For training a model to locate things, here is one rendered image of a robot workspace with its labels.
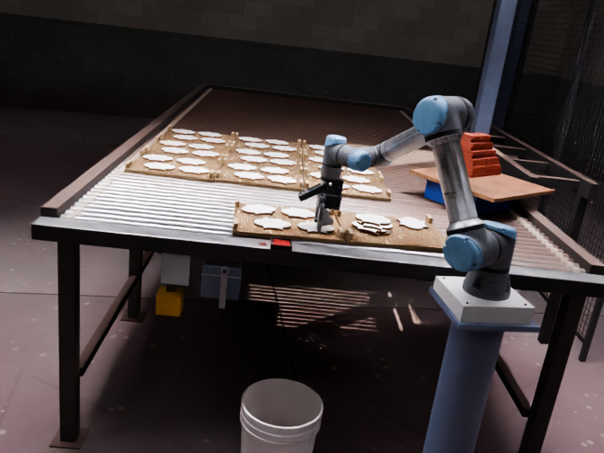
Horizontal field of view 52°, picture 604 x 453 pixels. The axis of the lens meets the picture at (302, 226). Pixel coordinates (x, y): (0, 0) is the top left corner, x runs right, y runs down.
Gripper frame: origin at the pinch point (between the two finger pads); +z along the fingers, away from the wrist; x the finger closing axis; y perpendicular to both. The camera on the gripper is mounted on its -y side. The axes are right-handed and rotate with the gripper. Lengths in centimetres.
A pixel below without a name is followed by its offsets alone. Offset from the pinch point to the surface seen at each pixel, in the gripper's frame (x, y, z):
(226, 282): -19.9, -31.7, 17.6
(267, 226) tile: -4.1, -18.8, 0.4
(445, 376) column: -46, 44, 32
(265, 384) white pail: -17, -12, 60
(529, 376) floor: 57, 138, 91
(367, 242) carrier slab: -9.8, 18.2, 0.4
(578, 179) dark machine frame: 102, 159, -11
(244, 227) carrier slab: -5.2, -27.0, 1.7
